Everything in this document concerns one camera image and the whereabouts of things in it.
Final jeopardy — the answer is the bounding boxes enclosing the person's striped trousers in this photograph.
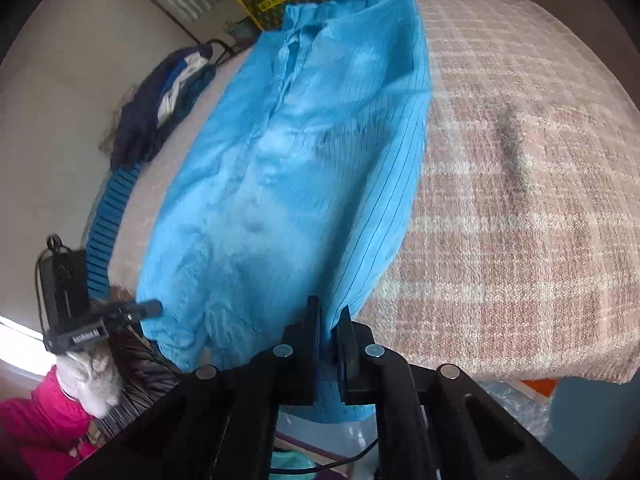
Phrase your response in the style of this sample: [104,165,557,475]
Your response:
[95,330,183,446]

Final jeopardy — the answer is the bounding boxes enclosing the navy blue garment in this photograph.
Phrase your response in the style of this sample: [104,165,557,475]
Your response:
[110,45,216,171]

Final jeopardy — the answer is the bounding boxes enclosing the pink checked blanket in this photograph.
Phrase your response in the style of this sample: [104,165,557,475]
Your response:
[107,0,640,386]

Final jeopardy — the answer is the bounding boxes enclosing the person's left hand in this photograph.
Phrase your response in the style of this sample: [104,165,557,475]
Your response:
[55,342,123,418]

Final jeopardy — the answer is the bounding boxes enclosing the black cable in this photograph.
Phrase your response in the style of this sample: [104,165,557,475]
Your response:
[270,430,381,476]

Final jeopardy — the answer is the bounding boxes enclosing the black metal clothes rack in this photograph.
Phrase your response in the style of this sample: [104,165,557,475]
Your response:
[102,0,511,68]

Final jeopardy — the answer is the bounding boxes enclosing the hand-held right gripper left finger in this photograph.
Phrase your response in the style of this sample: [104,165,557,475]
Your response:
[67,294,321,480]

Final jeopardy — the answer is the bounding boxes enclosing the blue slatted crate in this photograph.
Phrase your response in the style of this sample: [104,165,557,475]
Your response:
[85,162,146,303]

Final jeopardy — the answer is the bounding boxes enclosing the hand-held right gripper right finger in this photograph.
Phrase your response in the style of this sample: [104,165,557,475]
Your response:
[335,306,578,480]

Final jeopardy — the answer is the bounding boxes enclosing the teal garment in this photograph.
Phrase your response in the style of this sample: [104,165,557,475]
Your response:
[165,65,218,131]

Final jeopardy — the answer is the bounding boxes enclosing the potted plant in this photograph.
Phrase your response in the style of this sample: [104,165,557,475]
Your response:
[225,17,261,43]

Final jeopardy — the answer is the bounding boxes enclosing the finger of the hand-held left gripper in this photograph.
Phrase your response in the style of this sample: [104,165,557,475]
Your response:
[124,299,162,322]

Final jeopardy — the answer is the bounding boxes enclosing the light blue striped garment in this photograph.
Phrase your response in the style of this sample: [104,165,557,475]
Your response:
[136,0,433,423]

